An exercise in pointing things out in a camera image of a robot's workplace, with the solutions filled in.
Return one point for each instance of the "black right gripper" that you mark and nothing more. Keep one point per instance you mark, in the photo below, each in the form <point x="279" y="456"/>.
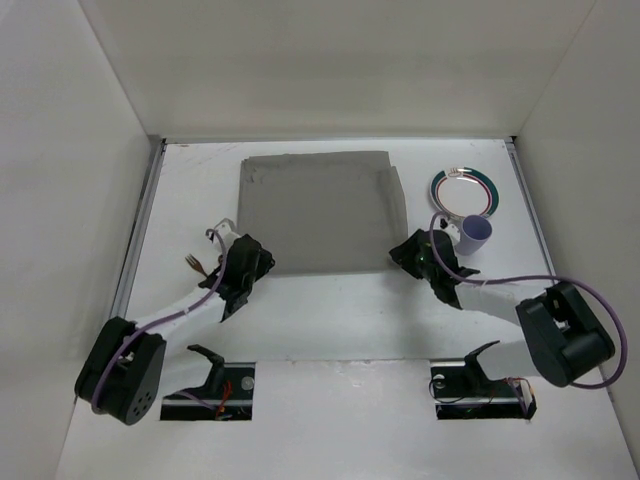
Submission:
<point x="445" y="278"/>

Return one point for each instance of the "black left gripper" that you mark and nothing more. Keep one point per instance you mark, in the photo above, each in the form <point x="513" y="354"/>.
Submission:
<point x="230" y="288"/>

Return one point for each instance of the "lilac plastic cup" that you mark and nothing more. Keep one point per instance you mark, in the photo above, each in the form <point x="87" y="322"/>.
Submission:
<point x="474" y="232"/>

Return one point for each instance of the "white plate green rim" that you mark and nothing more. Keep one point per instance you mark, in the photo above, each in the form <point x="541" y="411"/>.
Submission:
<point x="463" y="191"/>

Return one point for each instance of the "grey cloth placemat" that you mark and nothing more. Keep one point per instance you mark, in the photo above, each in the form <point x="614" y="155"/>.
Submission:
<point x="323" y="213"/>

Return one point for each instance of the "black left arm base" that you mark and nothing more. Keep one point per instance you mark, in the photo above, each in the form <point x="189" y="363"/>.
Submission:
<point x="226" y="394"/>

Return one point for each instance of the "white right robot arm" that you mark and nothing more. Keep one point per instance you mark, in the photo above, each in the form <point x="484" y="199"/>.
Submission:
<point x="564" y="338"/>

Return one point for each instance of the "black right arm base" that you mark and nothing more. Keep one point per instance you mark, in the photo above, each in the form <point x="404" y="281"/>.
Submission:
<point x="461" y="390"/>

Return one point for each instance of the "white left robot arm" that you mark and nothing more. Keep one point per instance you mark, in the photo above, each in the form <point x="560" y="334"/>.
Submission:
<point x="134" y="362"/>

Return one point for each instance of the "brown wooden fork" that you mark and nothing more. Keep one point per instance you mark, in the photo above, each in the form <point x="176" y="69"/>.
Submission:
<point x="196" y="265"/>

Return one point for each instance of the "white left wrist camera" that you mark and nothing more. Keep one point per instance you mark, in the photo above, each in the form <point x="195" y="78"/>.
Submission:
<point x="223" y="234"/>

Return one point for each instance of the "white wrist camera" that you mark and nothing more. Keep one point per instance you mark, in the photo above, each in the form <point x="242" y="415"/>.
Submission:
<point x="453" y="232"/>
<point x="223" y="234"/>

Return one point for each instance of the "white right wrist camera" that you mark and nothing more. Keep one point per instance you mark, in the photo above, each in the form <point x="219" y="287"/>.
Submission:
<point x="453" y="232"/>

